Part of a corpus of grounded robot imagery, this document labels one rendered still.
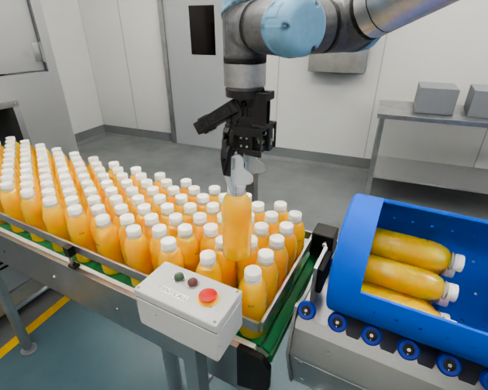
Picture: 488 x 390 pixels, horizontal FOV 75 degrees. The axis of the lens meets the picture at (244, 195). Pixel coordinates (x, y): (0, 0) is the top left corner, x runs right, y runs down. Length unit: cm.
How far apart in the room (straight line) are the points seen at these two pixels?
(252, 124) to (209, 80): 391
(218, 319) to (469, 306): 61
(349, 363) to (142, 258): 59
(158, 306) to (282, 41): 52
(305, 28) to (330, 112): 365
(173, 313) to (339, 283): 33
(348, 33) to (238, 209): 37
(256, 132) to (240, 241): 26
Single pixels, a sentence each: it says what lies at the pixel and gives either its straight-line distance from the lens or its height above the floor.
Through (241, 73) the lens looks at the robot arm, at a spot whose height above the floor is 150.
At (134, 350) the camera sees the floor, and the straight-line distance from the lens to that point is 203.
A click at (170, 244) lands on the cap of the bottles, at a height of 109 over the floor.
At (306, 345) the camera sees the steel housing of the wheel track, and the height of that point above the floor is 87.
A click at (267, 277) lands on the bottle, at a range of 78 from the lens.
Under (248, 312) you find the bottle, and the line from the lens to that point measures 77.
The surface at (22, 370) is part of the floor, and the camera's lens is 220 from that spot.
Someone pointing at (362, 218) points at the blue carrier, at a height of 122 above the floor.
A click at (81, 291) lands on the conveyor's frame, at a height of 81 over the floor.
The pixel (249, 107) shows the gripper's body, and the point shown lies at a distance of 59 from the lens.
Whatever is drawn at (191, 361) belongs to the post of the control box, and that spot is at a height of 90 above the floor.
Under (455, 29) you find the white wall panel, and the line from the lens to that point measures 402.
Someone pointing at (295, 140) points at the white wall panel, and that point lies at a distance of 427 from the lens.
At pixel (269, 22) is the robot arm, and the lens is 47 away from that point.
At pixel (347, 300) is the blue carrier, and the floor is 107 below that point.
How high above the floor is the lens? 157
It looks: 28 degrees down
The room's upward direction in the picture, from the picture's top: straight up
